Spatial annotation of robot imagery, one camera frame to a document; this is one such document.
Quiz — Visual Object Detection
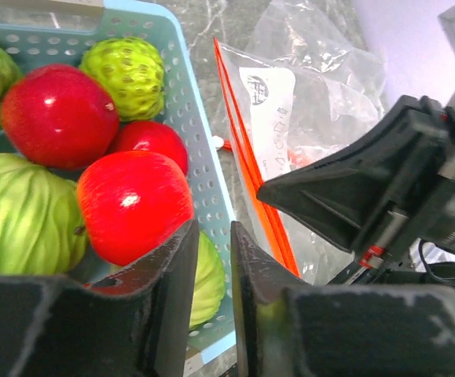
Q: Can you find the clear zip bag orange zipper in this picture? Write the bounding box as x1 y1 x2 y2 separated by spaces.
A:
215 1 385 285

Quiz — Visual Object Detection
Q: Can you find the green cabbage front right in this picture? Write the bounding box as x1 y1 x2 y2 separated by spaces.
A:
108 230 226 331

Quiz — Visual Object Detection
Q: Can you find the large red apple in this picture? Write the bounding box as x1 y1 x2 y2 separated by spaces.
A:
77 151 194 266

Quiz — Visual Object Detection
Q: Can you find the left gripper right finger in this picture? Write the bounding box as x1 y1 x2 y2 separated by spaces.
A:
230 221 455 376

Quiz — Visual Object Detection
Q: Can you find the green cabbage left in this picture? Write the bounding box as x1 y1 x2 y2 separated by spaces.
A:
0 153 87 275

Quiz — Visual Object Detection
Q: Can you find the green custard apple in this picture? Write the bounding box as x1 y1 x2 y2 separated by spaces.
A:
79 36 165 122

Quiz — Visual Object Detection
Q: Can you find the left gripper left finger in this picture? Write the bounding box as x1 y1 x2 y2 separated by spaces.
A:
0 221 199 376

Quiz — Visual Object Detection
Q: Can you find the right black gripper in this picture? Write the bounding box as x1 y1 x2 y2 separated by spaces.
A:
257 96 455 285

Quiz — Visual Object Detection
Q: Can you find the dark red apple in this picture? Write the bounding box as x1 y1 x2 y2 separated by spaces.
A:
0 64 119 170

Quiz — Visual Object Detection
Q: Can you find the small red apple right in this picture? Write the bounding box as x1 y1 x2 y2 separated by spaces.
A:
107 120 189 175

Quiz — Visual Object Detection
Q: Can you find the green cabbage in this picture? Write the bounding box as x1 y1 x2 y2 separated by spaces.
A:
0 153 87 275
108 230 226 331

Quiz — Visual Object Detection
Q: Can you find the light blue plastic basket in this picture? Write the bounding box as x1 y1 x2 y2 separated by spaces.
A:
0 0 239 366

